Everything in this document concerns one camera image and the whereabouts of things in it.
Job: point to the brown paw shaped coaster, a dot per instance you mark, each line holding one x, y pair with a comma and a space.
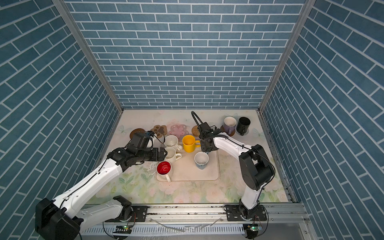
160, 130

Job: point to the white mug middle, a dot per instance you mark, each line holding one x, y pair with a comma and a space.
172, 155

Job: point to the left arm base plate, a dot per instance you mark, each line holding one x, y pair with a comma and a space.
138, 213

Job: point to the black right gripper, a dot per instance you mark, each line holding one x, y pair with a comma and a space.
202, 146

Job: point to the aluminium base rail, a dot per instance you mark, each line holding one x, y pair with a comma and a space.
209, 213

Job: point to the red inside white mug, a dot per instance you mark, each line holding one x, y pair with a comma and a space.
165, 171

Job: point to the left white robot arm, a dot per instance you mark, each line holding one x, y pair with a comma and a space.
62, 218

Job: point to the dark brown glossy round coaster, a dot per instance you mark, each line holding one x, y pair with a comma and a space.
138, 130

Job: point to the pink flower coaster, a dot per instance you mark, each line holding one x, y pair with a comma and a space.
178, 130

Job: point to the white mug top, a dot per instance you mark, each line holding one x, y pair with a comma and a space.
173, 141

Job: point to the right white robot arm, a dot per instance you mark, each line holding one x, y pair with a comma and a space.
256, 169

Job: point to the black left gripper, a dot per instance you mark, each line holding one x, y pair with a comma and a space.
162, 156

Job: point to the yellow mug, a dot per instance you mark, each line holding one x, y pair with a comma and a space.
190, 143

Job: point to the brown wooden round coaster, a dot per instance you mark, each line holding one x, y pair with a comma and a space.
223, 130

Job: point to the black mug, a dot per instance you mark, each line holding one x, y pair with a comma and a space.
243, 125

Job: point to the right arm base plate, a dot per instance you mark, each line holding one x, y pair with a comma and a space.
236, 213

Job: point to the light blue mug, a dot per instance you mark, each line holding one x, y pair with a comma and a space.
201, 159

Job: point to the purple handle white mug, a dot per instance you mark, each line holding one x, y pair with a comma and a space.
229, 125

